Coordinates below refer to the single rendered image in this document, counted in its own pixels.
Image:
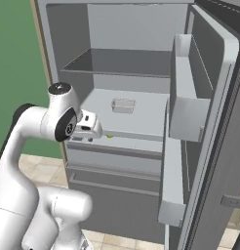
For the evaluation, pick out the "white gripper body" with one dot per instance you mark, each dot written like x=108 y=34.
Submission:
x=92 y=129

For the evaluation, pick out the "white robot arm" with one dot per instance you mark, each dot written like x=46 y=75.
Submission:
x=14 y=195

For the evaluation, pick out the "grey fridge drawer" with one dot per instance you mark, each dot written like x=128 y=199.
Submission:
x=118 y=159
x=118 y=208

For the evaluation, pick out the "pale grey fridge shelf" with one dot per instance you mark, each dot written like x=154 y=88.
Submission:
x=148 y=117

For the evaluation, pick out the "grey fridge bottom drawer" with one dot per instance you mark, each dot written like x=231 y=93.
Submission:
x=118 y=208

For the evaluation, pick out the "dark grey fridge shelf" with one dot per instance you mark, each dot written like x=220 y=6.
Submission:
x=125 y=62

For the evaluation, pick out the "grey fridge door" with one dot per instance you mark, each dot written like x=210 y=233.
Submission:
x=219 y=130

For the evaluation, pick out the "small green food item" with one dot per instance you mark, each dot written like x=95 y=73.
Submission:
x=109 y=135

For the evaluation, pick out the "small clear plastic container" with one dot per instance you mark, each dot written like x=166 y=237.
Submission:
x=123 y=106

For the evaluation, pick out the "narrow grey door bin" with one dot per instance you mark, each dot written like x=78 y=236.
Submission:
x=172 y=182

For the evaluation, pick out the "tall grey door bin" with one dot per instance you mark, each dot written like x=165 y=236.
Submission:
x=187 y=114

